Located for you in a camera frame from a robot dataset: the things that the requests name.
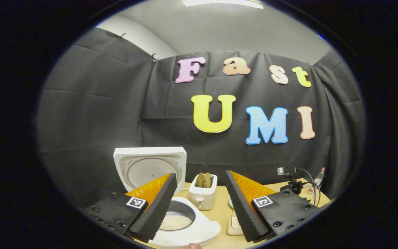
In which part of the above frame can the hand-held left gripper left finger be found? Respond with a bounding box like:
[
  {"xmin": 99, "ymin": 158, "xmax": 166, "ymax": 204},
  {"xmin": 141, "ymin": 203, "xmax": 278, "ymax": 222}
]
[{"xmin": 83, "ymin": 173, "xmax": 178, "ymax": 242}]

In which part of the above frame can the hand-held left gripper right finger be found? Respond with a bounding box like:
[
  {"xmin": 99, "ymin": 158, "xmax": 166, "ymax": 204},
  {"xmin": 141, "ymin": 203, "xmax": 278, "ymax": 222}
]
[{"xmin": 225, "ymin": 170, "xmax": 322, "ymax": 242}]

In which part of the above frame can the clear tray of white rice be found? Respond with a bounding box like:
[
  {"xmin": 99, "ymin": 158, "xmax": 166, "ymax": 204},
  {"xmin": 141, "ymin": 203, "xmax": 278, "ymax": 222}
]
[{"xmin": 227, "ymin": 209, "xmax": 244, "ymax": 236}]

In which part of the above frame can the clear plastic water bottle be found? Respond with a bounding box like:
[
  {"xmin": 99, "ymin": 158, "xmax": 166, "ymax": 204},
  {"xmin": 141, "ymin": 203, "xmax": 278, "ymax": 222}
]
[{"xmin": 315, "ymin": 167, "xmax": 326, "ymax": 187}]

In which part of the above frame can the white toaster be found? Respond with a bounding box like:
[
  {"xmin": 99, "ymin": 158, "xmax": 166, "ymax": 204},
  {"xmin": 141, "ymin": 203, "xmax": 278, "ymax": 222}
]
[{"xmin": 188, "ymin": 174, "xmax": 218, "ymax": 211}]

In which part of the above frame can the black backdrop cloth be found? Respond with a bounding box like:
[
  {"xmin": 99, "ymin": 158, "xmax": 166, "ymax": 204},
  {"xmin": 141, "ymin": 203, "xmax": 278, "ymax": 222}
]
[{"xmin": 37, "ymin": 28, "xmax": 365, "ymax": 208}]

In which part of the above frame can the ceiling light panel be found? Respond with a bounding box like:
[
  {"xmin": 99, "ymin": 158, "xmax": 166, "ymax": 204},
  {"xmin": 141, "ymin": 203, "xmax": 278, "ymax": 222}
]
[{"xmin": 182, "ymin": 0, "xmax": 264, "ymax": 10}]

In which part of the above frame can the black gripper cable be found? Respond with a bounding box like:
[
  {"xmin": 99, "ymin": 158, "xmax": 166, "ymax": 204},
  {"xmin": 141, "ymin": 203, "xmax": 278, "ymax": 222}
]
[{"xmin": 296, "ymin": 168, "xmax": 321, "ymax": 207}]

